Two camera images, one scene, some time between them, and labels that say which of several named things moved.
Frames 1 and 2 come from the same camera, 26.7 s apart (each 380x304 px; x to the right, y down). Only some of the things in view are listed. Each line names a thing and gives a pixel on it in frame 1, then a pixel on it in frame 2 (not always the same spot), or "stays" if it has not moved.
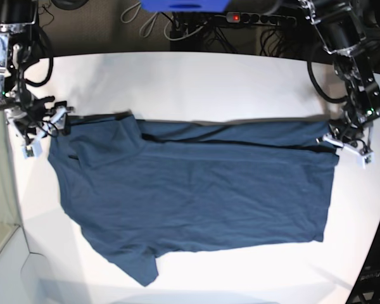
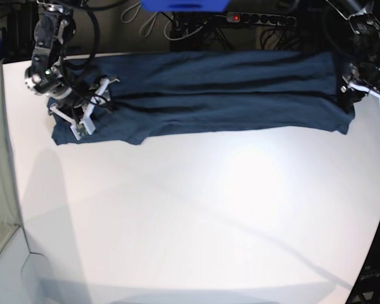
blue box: x=184 y=6 stays
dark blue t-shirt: x=137 y=188 → x=196 y=94
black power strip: x=270 y=19 stays
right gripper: x=350 y=133 → x=357 y=89
